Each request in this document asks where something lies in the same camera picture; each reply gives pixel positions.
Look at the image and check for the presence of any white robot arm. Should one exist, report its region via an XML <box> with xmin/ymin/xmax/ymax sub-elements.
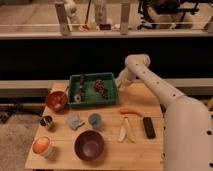
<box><xmin>116</xmin><ymin>54</ymin><xmax>213</xmax><ymax>171</ymax></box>

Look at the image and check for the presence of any green plastic tray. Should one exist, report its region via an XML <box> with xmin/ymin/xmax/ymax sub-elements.
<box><xmin>68</xmin><ymin>73</ymin><xmax>118</xmax><ymax>108</ymax></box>

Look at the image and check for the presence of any apple in white cup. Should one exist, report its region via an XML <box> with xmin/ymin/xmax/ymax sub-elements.
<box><xmin>32</xmin><ymin>137</ymin><xmax>53</xmax><ymax>158</ymax></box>

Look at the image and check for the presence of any purple bowl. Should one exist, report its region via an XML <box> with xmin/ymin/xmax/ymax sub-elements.
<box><xmin>74</xmin><ymin>130</ymin><xmax>105</xmax><ymax>161</ymax></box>

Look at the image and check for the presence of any red-brown bowl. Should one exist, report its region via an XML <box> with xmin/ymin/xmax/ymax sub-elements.
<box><xmin>45</xmin><ymin>91</ymin><xmax>67</xmax><ymax>112</ymax></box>

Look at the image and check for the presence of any orange carrot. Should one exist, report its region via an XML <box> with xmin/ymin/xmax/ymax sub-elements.
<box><xmin>119</xmin><ymin>108</ymin><xmax>142</xmax><ymax>117</ymax></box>

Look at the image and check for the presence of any crumpled blue cloth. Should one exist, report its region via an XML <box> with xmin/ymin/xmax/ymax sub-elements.
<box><xmin>67</xmin><ymin>113</ymin><xmax>84</xmax><ymax>130</ymax></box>

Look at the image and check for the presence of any small blue cup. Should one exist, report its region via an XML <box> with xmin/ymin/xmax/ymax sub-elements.
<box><xmin>88</xmin><ymin>113</ymin><xmax>102</xmax><ymax>129</ymax></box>

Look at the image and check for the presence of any black metal tool in tray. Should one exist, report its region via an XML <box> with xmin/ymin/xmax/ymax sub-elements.
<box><xmin>74</xmin><ymin>74</ymin><xmax>84</xmax><ymax>103</ymax></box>

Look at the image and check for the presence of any wooden table board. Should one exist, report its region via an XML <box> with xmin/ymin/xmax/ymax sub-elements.
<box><xmin>25</xmin><ymin>83</ymin><xmax>163</xmax><ymax>171</ymax></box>

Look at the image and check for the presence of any black remote control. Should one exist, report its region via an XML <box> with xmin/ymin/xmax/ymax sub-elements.
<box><xmin>143</xmin><ymin>117</ymin><xmax>156</xmax><ymax>139</ymax></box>

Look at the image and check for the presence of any small metal cup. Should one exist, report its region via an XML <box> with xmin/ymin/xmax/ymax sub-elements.
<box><xmin>40</xmin><ymin>116</ymin><xmax>55</xmax><ymax>130</ymax></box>

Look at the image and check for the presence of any red grape bunch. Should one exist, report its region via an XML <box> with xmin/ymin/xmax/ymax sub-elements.
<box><xmin>93</xmin><ymin>79</ymin><xmax>108</xmax><ymax>99</ymax></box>

